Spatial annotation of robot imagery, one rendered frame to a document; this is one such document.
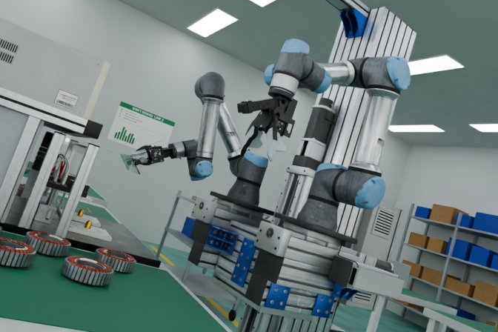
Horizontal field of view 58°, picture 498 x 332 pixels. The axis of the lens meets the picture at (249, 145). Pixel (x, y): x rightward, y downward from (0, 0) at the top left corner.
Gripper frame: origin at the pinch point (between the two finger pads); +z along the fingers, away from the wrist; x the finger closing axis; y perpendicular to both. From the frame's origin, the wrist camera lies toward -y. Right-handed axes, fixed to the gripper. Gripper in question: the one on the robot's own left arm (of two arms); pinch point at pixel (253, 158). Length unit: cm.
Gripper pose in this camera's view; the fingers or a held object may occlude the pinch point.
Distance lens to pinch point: 121.8
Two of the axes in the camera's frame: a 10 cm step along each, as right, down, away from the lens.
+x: -5.6, -0.8, 8.3
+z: -3.2, 9.4, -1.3
